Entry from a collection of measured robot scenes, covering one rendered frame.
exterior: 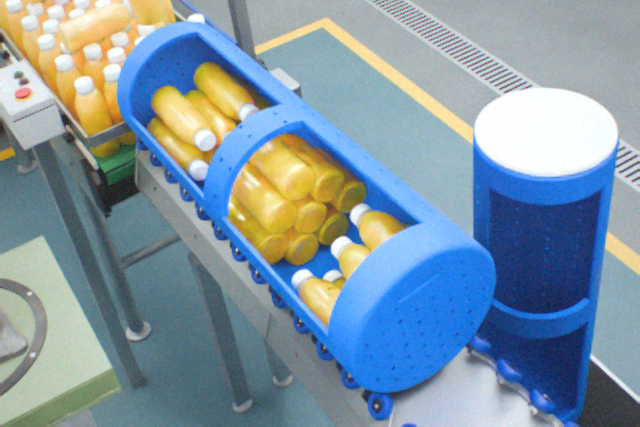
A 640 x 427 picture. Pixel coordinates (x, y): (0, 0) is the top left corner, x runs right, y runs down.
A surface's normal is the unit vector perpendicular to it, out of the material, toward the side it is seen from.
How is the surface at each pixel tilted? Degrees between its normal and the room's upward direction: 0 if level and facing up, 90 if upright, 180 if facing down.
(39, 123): 90
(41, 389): 1
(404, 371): 90
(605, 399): 0
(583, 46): 0
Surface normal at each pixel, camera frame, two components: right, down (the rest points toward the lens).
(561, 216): -0.56, 0.59
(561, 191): 0.04, 0.65
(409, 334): 0.55, 0.50
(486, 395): -0.11, -0.76
